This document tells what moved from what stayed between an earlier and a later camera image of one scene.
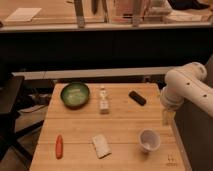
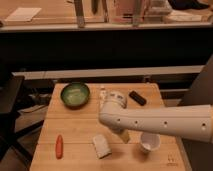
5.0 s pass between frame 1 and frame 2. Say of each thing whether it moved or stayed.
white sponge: stayed
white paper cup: stayed
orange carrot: stayed
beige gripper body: moved
